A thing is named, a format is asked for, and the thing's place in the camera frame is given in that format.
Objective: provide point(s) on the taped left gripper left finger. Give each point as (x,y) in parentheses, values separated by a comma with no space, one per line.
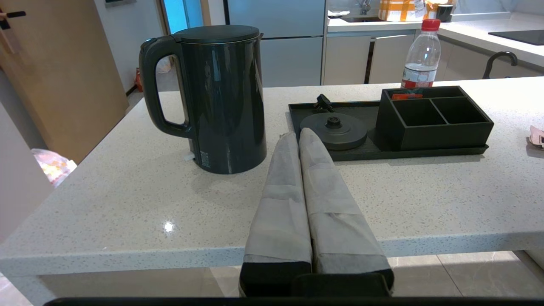
(280,212)

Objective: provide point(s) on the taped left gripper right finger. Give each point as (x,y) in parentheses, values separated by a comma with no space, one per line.
(335,212)

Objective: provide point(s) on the black electric kettle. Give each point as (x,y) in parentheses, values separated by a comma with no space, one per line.
(221,102)

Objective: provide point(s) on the white tea bag packet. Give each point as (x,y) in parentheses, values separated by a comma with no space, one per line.
(537,136)

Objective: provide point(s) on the round black kettle base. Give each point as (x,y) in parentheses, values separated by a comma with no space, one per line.
(335,131)

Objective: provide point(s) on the black power plug adapter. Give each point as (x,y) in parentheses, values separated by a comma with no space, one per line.
(324,103)

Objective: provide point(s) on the water bottle with full label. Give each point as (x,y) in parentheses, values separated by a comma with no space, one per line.
(420,55)

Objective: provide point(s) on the small black cup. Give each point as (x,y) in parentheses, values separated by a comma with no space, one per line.
(444,12)

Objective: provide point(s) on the black serving tray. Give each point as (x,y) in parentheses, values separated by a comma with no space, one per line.
(361,148)

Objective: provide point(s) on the black compartment organizer box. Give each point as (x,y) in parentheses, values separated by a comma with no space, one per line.
(437,131)

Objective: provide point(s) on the red sachet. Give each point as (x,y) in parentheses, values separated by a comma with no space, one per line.
(407,96)

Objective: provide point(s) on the grey refrigerator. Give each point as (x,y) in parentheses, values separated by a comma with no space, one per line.
(289,42)

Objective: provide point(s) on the plain white plastic bag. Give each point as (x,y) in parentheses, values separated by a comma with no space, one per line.
(163,64)

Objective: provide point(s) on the kitchen sink basin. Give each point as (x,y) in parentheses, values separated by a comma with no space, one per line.
(361,19)

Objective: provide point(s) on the white plate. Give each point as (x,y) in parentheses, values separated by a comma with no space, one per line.
(338,13)

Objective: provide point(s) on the cardboard box with yellow tape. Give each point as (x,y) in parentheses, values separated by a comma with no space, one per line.
(401,9)

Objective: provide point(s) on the small yellow taped box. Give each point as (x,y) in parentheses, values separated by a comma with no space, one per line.
(431,8)

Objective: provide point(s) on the printed white plastic bag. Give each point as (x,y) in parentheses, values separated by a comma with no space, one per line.
(53,165)

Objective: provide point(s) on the black induction cooktop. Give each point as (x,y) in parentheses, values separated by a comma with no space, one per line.
(520,36)

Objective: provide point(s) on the wooden door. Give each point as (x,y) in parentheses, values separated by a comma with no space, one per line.
(63,76)

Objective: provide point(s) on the dark framed window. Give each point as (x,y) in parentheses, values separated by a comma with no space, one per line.
(119,1)

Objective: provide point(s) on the tall white cabinet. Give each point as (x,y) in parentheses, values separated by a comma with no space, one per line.
(17,178)

